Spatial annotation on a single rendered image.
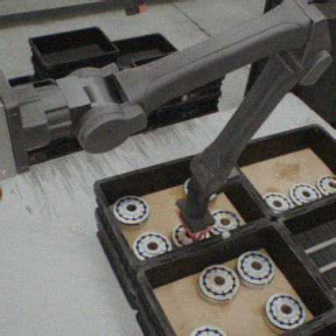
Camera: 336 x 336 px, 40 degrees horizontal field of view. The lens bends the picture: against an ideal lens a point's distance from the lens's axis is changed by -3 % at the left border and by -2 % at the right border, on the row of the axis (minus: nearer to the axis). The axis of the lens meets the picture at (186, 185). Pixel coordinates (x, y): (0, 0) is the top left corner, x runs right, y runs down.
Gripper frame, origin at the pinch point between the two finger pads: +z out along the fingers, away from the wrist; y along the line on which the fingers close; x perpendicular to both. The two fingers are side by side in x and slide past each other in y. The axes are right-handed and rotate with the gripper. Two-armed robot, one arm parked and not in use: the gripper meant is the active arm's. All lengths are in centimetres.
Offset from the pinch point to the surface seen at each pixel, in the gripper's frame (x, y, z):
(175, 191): -5.3, 18.5, 4.2
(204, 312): 7.1, -20.5, 4.0
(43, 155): 17, 94, 47
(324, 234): -38.0, -13.8, 4.4
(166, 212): 0.8, 12.1, 4.1
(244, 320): -0.9, -26.8, 4.0
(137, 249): 14.9, 1.5, 1.2
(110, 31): -82, 263, 89
